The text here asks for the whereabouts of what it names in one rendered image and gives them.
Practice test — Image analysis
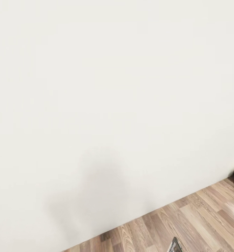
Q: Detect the hardback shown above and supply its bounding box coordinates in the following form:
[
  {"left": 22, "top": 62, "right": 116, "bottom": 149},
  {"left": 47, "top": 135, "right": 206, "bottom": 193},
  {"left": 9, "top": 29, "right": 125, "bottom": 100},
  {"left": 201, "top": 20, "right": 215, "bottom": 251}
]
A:
[{"left": 167, "top": 237, "right": 184, "bottom": 252}]

